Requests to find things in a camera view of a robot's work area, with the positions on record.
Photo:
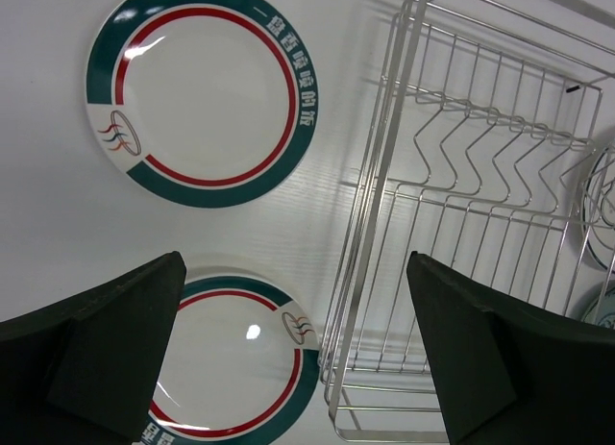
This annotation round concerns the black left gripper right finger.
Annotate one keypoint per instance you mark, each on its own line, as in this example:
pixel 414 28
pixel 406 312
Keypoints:
pixel 508 372

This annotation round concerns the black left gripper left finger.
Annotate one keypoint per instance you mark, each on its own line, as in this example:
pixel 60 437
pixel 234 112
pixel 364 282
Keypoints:
pixel 84 370

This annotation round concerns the green blue patterned plate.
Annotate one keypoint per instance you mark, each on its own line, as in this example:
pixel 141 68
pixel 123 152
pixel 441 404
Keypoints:
pixel 600 308

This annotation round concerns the white grey patterned plate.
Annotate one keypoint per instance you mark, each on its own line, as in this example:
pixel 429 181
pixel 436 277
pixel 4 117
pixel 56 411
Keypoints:
pixel 597 210

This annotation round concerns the green red rimmed plate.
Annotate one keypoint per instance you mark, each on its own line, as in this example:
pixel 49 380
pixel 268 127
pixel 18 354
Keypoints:
pixel 204 103
pixel 240 367

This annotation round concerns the metal wire dish rack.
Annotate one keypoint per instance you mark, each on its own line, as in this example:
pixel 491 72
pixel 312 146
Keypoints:
pixel 488 118

